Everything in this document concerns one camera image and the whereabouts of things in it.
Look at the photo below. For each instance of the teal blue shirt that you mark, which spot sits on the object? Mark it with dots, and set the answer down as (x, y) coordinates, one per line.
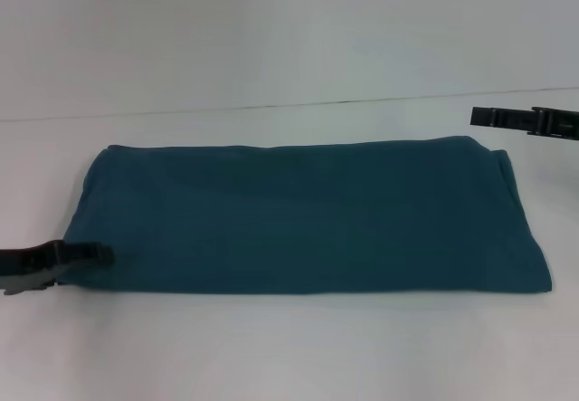
(294, 215)

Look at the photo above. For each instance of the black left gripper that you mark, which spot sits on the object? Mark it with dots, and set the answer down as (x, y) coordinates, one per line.
(27, 267)

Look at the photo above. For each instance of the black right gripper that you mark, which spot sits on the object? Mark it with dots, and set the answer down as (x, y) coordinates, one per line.
(558, 122)

